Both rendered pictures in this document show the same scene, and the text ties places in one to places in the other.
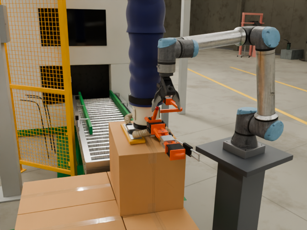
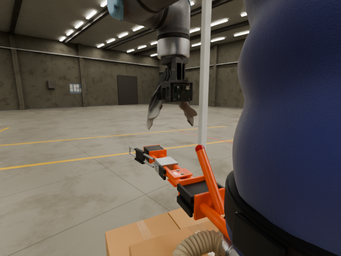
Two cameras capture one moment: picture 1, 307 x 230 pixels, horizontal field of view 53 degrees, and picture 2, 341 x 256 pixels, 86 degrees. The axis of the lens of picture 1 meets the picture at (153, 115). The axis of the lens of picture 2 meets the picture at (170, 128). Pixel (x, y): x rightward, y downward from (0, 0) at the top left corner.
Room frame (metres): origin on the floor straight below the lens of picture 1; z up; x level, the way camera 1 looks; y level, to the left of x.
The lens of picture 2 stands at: (2.07, -0.16, 1.33)
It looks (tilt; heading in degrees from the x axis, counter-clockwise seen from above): 11 degrees down; 171
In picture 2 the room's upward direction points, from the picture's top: straight up
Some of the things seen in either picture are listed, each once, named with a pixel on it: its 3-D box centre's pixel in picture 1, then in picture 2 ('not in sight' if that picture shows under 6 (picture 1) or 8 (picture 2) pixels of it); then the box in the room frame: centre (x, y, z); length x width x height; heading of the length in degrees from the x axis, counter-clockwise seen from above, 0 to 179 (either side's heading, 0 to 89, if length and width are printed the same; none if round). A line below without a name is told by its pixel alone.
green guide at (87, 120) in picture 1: (81, 109); not in sight; (3.63, 0.90, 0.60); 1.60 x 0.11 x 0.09; 17
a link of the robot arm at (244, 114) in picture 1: (247, 119); not in sight; (2.09, -0.68, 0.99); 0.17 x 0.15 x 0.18; 30
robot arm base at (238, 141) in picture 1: (244, 137); not in sight; (2.10, -0.67, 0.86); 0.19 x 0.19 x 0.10
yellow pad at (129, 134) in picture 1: (132, 130); not in sight; (1.89, 0.14, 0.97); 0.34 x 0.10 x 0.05; 15
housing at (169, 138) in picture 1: (167, 141); (166, 166); (1.46, -0.07, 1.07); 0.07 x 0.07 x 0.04; 15
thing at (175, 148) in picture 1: (174, 151); (154, 153); (1.33, -0.10, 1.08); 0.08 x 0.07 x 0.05; 15
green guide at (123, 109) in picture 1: (123, 106); not in sight; (3.79, 0.39, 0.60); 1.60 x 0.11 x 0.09; 17
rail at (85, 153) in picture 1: (78, 126); not in sight; (3.28, 0.85, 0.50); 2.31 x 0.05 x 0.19; 17
